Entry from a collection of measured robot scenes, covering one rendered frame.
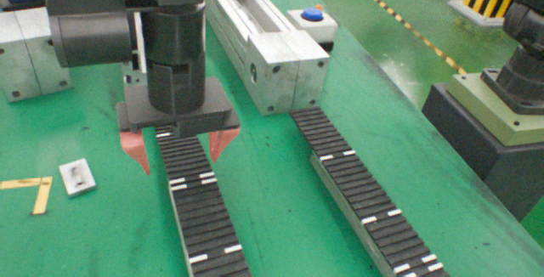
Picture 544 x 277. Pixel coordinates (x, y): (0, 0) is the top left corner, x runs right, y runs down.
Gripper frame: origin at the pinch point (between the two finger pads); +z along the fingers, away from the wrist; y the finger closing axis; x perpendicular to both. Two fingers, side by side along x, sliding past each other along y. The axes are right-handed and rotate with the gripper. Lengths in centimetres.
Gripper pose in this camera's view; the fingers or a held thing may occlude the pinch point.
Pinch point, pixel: (180, 160)
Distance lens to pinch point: 46.7
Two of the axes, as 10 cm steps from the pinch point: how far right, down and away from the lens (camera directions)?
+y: -9.2, 1.5, -3.5
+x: 3.6, 6.2, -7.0
